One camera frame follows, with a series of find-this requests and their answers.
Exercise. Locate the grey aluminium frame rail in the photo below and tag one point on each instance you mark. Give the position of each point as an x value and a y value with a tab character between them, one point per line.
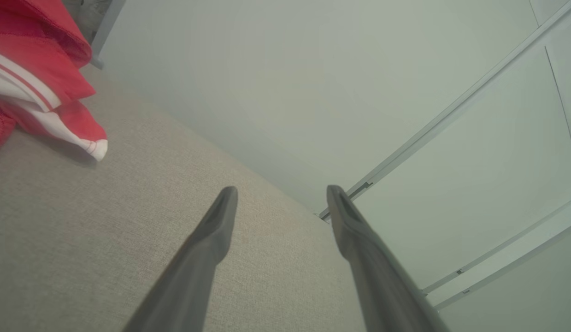
511	267
511	239

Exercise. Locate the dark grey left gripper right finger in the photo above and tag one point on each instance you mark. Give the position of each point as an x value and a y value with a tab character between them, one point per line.
382	286

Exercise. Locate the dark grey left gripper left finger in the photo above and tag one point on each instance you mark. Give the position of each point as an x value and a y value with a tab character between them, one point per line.
193	276

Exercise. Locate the grey aluminium frame post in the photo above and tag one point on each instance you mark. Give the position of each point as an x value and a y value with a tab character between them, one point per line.
451	108
108	27

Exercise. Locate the red white-striped mesh shorts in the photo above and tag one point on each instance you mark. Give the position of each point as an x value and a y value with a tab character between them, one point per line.
36	27

